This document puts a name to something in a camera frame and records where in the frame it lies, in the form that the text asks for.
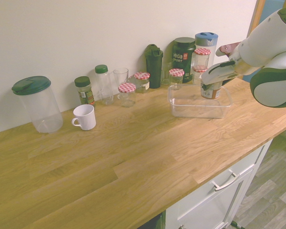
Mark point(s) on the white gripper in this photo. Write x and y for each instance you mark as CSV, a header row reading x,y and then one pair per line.
x,y
219,74

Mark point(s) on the small cereal cup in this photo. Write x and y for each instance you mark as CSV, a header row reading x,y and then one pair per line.
x,y
211,94

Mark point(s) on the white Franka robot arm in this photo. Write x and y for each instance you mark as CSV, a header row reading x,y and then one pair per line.
x,y
264,47

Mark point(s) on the clear rectangular plastic container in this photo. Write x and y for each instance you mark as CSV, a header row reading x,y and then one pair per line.
x,y
195,112

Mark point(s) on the empty jar red checkered lid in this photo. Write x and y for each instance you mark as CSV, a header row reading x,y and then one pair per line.
x,y
197,76
202,52
126,87
176,72

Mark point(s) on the black protein powder tub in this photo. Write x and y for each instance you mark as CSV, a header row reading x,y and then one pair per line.
x,y
182,57

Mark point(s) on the clear glass tumbler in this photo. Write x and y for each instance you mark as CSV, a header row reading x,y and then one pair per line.
x,y
166,74

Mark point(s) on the large clear canister blue lid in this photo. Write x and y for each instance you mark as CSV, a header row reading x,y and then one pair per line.
x,y
206,38

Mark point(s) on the black shaker bottle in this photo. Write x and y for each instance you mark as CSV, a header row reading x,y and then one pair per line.
x,y
153,69

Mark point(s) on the labelled jar red checkered lid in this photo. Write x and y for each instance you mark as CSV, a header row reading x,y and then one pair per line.
x,y
141,75

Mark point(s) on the tall clear glass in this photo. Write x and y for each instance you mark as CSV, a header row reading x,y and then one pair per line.
x,y
120,75

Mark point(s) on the clear bottle green cap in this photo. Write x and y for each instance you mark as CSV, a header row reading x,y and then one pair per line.
x,y
103,83

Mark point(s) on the spice jar dark lid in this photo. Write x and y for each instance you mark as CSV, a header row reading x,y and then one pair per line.
x,y
84,91

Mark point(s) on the white mug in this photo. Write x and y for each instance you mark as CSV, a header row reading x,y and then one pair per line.
x,y
85,119

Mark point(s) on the large clear canister green lid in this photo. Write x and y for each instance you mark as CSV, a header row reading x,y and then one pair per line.
x,y
38,112

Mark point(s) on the wooden door frame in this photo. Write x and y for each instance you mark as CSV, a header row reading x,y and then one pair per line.
x,y
256,14

